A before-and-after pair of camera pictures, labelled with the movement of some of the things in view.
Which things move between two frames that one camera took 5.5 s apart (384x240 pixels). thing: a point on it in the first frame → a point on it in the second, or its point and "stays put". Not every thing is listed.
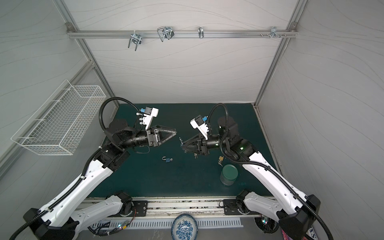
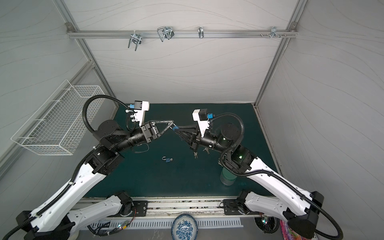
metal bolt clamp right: [273, 29] stays put
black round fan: [266, 225] stays put
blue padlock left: [167, 159] stays put
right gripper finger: [191, 145] → [186, 132]
